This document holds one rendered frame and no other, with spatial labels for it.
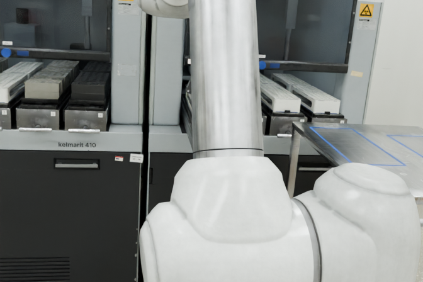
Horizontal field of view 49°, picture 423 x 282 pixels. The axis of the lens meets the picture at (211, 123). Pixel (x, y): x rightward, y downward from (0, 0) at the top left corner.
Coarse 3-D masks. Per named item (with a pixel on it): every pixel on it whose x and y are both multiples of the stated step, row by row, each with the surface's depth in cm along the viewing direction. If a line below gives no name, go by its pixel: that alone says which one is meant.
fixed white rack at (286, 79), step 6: (276, 78) 217; (282, 78) 214; (288, 78) 215; (294, 78) 216; (282, 84) 219; (288, 84) 200; (294, 84) 199; (300, 84) 200; (306, 84) 201; (288, 90) 200
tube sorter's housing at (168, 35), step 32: (384, 0) 168; (160, 32) 160; (352, 32) 170; (160, 64) 163; (352, 64) 173; (160, 96) 166; (352, 96) 176; (160, 128) 166; (160, 160) 163; (288, 160) 170; (320, 160) 172; (160, 192) 166
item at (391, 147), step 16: (304, 128) 146; (320, 128) 147; (336, 128) 149; (352, 128) 150; (368, 128) 152; (384, 128) 153; (400, 128) 154; (416, 128) 156; (320, 144) 130; (336, 144) 131; (352, 144) 133; (368, 144) 134; (384, 144) 135; (400, 144) 136; (416, 144) 137; (336, 160) 118; (352, 160) 119; (368, 160) 120; (384, 160) 120; (400, 160) 121; (416, 160) 122; (288, 176) 157; (400, 176) 109; (416, 176) 110; (288, 192) 158; (416, 192) 100
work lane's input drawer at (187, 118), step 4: (184, 96) 182; (184, 100) 176; (184, 104) 175; (184, 108) 168; (188, 108) 163; (184, 112) 163; (188, 112) 161; (184, 116) 163; (188, 116) 157; (184, 120) 162; (188, 120) 152; (184, 124) 162; (188, 124) 150; (188, 128) 149; (192, 128) 143; (188, 132) 149; (192, 132) 139; (188, 136) 149; (192, 136) 139; (192, 140) 138; (192, 144) 138; (192, 148) 138
